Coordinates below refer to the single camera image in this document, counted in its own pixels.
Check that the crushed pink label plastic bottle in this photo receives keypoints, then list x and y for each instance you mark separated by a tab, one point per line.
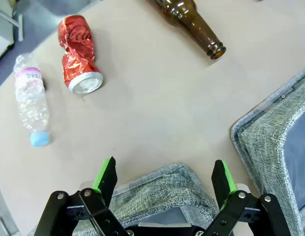
32	98

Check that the brown glass bottle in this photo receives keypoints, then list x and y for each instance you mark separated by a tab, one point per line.
192	17

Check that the crushed red cola can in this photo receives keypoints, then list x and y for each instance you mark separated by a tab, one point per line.
78	49

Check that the grey metal furniture frame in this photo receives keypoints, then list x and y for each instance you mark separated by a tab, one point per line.
17	22

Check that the grey fabric basket bottle label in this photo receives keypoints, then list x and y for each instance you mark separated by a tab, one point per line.
162	191

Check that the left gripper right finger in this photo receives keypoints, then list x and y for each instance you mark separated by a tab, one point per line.
222	184

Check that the grey fabric basket plastic label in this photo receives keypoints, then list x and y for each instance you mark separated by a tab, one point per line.
265	127

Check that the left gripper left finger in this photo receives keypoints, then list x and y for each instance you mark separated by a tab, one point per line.
107	182

